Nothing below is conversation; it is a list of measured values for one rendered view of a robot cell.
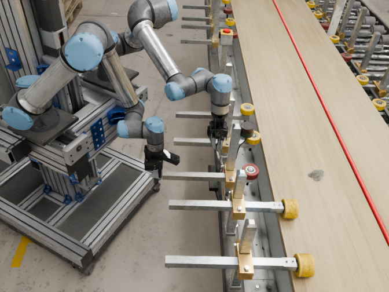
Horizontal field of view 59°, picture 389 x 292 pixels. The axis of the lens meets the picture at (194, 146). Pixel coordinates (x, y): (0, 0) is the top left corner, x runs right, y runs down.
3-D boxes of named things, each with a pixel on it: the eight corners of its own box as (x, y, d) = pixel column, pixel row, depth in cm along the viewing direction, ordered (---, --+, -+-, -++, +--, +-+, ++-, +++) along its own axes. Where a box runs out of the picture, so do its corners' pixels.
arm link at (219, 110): (210, 97, 141) (230, 97, 141) (210, 106, 144) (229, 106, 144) (211, 106, 135) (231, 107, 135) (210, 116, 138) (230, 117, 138)
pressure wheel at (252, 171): (239, 190, 166) (243, 174, 158) (238, 178, 172) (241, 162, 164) (256, 191, 166) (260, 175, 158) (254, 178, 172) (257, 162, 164)
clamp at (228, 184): (224, 188, 163) (226, 181, 160) (223, 168, 173) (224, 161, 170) (236, 189, 163) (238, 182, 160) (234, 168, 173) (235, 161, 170)
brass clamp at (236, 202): (230, 219, 138) (231, 212, 134) (227, 193, 148) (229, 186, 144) (245, 220, 138) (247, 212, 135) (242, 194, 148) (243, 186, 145)
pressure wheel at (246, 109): (246, 127, 202) (249, 112, 194) (235, 121, 205) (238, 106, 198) (253, 121, 206) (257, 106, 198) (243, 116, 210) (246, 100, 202)
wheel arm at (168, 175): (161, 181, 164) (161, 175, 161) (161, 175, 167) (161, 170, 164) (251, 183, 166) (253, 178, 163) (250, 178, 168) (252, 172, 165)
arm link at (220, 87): (223, 70, 136) (237, 78, 131) (220, 94, 143) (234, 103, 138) (207, 75, 132) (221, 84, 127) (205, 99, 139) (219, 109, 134)
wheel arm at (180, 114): (175, 119, 202) (175, 113, 199) (175, 115, 205) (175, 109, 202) (248, 121, 204) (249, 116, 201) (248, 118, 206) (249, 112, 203)
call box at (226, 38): (219, 46, 201) (220, 33, 196) (219, 40, 207) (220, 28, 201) (231, 47, 202) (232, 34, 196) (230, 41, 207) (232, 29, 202)
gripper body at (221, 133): (209, 141, 144) (210, 117, 137) (208, 129, 151) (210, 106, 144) (227, 142, 145) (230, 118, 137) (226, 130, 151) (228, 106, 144)
